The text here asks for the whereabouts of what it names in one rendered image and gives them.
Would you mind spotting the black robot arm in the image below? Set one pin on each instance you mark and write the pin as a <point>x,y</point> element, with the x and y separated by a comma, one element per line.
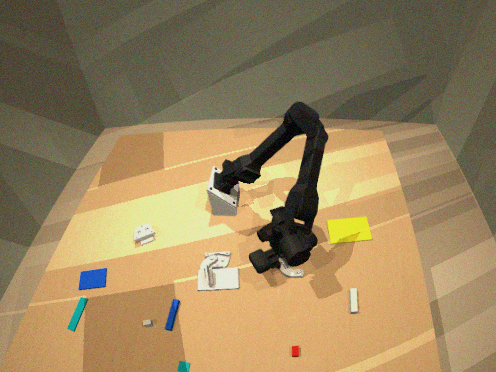
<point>302,201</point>

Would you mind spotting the blue rectangular bar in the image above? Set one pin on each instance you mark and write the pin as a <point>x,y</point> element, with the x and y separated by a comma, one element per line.
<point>172,314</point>

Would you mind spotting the blue flat plate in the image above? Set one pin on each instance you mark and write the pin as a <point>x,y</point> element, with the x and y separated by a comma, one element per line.
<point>92,279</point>

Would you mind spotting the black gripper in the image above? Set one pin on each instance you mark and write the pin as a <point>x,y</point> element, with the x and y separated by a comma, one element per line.
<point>263,261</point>

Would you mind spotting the yellow flat plate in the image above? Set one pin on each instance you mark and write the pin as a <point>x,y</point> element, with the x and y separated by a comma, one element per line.
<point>348,230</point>

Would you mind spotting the teal flat bar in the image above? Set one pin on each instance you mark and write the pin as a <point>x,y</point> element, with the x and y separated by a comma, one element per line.
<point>77,314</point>

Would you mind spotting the teal square block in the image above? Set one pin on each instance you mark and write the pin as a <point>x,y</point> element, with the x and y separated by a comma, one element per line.
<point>183,366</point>

